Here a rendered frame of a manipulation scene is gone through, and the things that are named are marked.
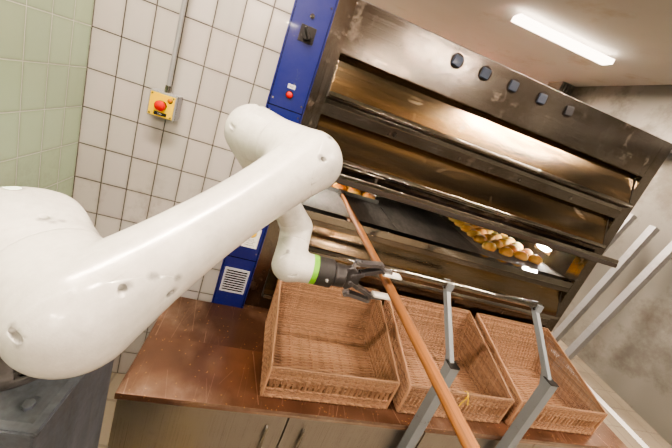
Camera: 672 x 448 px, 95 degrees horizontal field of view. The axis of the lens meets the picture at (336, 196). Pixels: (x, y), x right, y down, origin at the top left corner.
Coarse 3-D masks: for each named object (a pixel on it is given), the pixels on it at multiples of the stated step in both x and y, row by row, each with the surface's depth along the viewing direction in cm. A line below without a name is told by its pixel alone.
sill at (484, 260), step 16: (304, 208) 150; (336, 224) 154; (352, 224) 155; (368, 224) 160; (400, 240) 162; (416, 240) 164; (464, 256) 171; (480, 256) 175; (512, 272) 180; (528, 272) 182; (544, 272) 190
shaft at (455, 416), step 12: (348, 204) 171; (360, 228) 143; (372, 252) 122; (396, 300) 95; (408, 324) 86; (408, 336) 84; (420, 336) 82; (420, 348) 78; (420, 360) 76; (432, 360) 75; (432, 372) 72; (432, 384) 70; (444, 384) 69; (444, 396) 66; (444, 408) 65; (456, 408) 64; (456, 420) 61; (456, 432) 60; (468, 432) 59; (468, 444) 57
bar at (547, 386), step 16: (336, 256) 117; (352, 256) 120; (400, 272) 124; (416, 272) 126; (448, 288) 128; (464, 288) 131; (480, 288) 134; (448, 304) 126; (528, 304) 139; (448, 320) 123; (448, 336) 120; (448, 352) 118; (544, 352) 132; (448, 368) 114; (544, 368) 130; (448, 384) 116; (544, 384) 127; (432, 400) 118; (528, 400) 131; (544, 400) 127; (416, 416) 124; (432, 416) 121; (528, 416) 130; (416, 432) 122; (512, 432) 134
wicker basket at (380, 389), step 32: (288, 288) 155; (320, 288) 159; (352, 288) 164; (288, 320) 157; (320, 320) 161; (384, 320) 152; (288, 352) 141; (320, 352) 148; (352, 352) 155; (384, 352) 144; (288, 384) 118; (320, 384) 121; (352, 384) 124; (384, 384) 125
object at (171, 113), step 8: (152, 88) 118; (152, 96) 117; (160, 96) 118; (168, 96) 118; (176, 96) 120; (152, 104) 118; (168, 104) 119; (176, 104) 120; (152, 112) 119; (160, 112) 120; (168, 112) 120; (176, 112) 123; (168, 120) 121; (176, 120) 126
